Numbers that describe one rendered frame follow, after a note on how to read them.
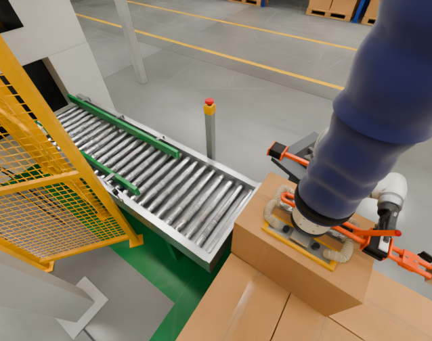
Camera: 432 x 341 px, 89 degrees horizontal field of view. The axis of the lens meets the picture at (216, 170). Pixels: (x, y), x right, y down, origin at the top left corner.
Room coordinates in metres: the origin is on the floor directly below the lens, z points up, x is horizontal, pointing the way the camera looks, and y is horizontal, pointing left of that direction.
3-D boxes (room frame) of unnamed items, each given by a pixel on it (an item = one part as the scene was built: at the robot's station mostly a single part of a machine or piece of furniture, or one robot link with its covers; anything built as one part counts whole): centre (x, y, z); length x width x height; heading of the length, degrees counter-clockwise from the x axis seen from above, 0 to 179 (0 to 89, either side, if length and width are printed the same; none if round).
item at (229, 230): (0.70, -0.14, 0.58); 0.70 x 0.03 x 0.06; 145
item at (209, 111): (1.44, 0.04, 0.50); 0.07 x 0.07 x 1.00; 55
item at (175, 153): (1.79, 0.96, 0.60); 1.60 x 0.11 x 0.09; 55
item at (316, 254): (0.40, -0.38, 0.98); 0.34 x 0.10 x 0.05; 54
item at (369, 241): (0.33, -0.64, 1.08); 0.10 x 0.08 x 0.06; 144
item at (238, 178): (1.64, 0.63, 0.50); 2.31 x 0.05 x 0.19; 55
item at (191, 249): (1.10, 1.00, 0.50); 2.31 x 0.05 x 0.19; 55
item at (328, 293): (0.48, -0.45, 0.75); 0.60 x 0.40 x 0.40; 54
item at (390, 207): (0.45, -0.74, 1.08); 0.09 x 0.07 x 0.08; 145
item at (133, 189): (1.35, 1.26, 0.60); 1.60 x 0.11 x 0.09; 55
